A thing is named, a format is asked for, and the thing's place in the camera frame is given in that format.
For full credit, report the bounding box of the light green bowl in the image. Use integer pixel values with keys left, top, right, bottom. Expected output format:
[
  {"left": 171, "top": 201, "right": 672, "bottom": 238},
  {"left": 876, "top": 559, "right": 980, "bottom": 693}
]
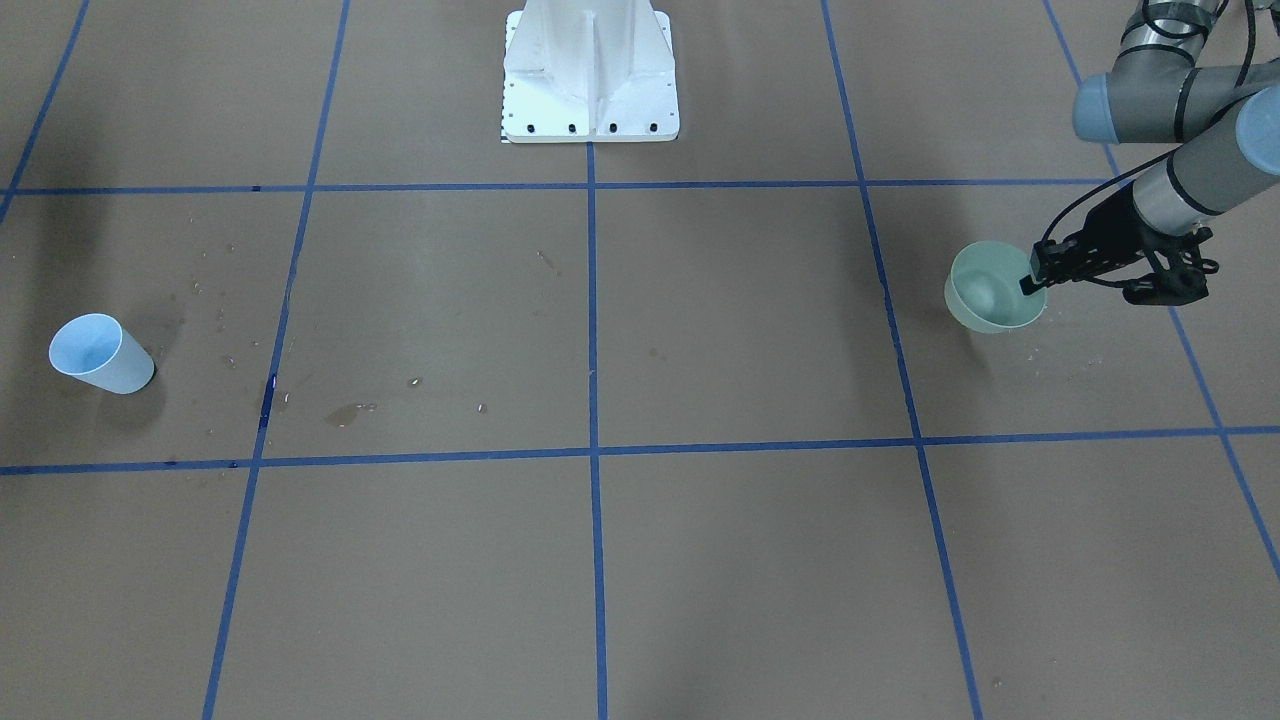
[{"left": 943, "top": 240, "right": 1048, "bottom": 334}]

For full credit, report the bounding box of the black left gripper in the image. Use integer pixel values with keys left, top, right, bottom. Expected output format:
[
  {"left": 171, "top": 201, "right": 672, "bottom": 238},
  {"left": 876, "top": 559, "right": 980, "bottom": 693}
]
[{"left": 1018, "top": 186, "right": 1220, "bottom": 307}]

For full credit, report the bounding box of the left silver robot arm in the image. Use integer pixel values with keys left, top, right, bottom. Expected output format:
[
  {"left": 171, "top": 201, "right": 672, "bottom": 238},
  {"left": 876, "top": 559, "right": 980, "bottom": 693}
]
[{"left": 1019, "top": 1, "right": 1277, "bottom": 306}]

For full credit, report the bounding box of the light blue plastic cup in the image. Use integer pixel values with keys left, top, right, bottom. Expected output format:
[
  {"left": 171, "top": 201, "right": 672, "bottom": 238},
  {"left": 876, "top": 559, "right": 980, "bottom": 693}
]
[{"left": 47, "top": 313, "right": 156, "bottom": 395}]

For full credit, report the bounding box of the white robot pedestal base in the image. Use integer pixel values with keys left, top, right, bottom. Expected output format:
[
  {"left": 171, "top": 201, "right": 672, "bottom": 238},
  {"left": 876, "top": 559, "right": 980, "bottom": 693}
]
[{"left": 500, "top": 1, "right": 681, "bottom": 143}]

